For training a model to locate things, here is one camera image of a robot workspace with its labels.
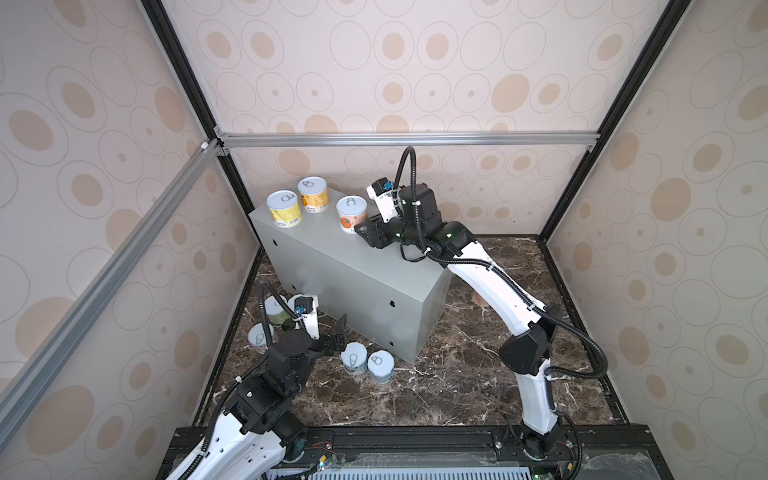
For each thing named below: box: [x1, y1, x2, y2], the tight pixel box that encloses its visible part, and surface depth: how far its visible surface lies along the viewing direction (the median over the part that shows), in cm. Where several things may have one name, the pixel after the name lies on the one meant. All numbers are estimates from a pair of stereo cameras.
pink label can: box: [336, 194, 368, 234], surface depth 73 cm
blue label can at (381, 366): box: [367, 350, 395, 384], surface depth 83 cm
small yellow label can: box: [297, 176, 330, 213], surface depth 78 cm
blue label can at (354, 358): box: [340, 342, 368, 375], surface depth 85 cm
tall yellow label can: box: [266, 190, 303, 229], surface depth 75 cm
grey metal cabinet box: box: [248, 205, 452, 364], surface depth 74 cm
